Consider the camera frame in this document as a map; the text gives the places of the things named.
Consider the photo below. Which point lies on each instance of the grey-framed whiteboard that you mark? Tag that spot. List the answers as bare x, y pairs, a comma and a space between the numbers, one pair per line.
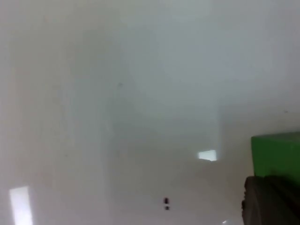
122, 98

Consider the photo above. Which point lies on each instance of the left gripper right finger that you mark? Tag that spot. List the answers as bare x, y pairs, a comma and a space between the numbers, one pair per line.
293, 194

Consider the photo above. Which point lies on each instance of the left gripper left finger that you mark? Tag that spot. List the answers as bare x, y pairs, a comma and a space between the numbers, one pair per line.
260, 201

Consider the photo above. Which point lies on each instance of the green cube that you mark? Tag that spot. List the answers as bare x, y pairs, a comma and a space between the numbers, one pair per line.
276, 154

